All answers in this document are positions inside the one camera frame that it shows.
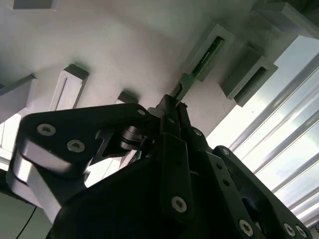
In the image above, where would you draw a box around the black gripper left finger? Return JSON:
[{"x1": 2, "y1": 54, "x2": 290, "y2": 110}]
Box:
[{"x1": 14, "y1": 96, "x2": 194, "y2": 224}]

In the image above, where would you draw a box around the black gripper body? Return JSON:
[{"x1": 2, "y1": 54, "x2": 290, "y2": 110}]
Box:
[{"x1": 48, "y1": 151, "x2": 237, "y2": 239}]

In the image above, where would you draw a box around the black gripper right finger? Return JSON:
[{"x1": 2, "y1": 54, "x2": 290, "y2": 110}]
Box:
[{"x1": 177, "y1": 103, "x2": 314, "y2": 239}]

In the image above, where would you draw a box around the green RAM stick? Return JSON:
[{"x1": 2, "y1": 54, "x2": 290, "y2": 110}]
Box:
[{"x1": 171, "y1": 36, "x2": 224, "y2": 103}]

